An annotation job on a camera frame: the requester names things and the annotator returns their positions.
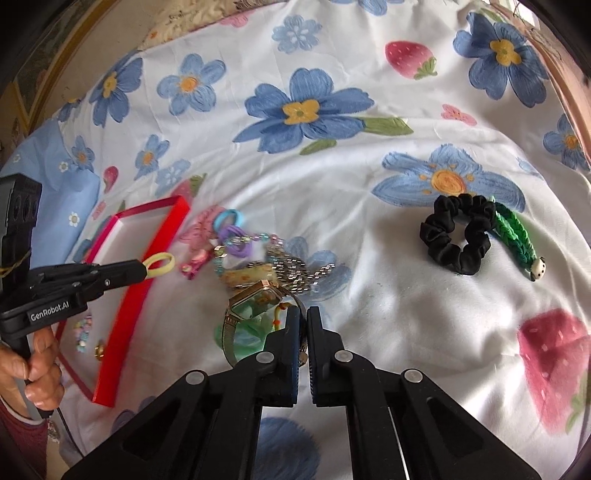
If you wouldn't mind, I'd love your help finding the yellow hair tie ring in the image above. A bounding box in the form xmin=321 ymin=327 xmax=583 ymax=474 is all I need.
xmin=141 ymin=252 xmax=177 ymax=280

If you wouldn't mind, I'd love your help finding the pink bow hair clip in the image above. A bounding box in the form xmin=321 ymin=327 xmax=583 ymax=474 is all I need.
xmin=179 ymin=205 xmax=224 ymax=280

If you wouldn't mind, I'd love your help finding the purple hair tie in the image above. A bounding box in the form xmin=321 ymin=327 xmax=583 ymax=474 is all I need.
xmin=217 ymin=224 xmax=253 ymax=259

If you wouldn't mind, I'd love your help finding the yellow hair claw clip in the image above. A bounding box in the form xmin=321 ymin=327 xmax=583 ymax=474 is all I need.
xmin=221 ymin=263 xmax=279 ymax=289

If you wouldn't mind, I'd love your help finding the gold square wristwatch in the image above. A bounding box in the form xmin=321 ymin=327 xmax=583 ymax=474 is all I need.
xmin=221 ymin=279 xmax=310 ymax=368

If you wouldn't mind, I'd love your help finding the pastel crystal bead bracelet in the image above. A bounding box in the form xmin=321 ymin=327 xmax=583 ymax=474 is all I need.
xmin=211 ymin=232 xmax=286 ymax=278

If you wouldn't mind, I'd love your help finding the silver chain bracelet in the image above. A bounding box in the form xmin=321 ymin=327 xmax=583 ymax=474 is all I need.
xmin=248 ymin=252 xmax=337 ymax=294

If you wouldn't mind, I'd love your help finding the dark red sleeve forearm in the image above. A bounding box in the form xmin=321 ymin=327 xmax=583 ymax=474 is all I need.
xmin=1 ymin=399 xmax=48 ymax=479

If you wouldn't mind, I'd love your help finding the red jewelry box tray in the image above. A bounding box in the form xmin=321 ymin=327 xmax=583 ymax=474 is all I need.
xmin=57 ymin=196 xmax=189 ymax=408

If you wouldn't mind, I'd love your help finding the person's left hand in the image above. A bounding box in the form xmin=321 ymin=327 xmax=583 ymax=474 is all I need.
xmin=1 ymin=327 xmax=65 ymax=419

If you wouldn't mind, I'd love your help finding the light blue floral pillow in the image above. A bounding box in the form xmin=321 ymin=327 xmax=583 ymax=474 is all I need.
xmin=1 ymin=119 xmax=100 ymax=268

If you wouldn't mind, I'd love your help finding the framed landscape painting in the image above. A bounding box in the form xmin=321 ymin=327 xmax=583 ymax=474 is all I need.
xmin=8 ymin=1 xmax=116 ymax=133

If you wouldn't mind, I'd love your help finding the black scrunchie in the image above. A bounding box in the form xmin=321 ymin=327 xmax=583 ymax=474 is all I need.
xmin=420 ymin=193 xmax=496 ymax=276

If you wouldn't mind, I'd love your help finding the floral white bed sheet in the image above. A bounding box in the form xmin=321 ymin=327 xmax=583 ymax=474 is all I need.
xmin=47 ymin=1 xmax=590 ymax=479

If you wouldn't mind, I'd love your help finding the colourful bead bracelet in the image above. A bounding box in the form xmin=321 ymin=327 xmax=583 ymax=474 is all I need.
xmin=73 ymin=314 xmax=94 ymax=354

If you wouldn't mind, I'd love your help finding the light blue hair tie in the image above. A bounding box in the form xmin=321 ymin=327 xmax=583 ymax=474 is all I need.
xmin=212 ymin=209 xmax=247 ymax=234

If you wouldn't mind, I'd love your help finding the green braided panda hair tie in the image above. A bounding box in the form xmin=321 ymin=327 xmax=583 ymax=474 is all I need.
xmin=489 ymin=197 xmax=547 ymax=282

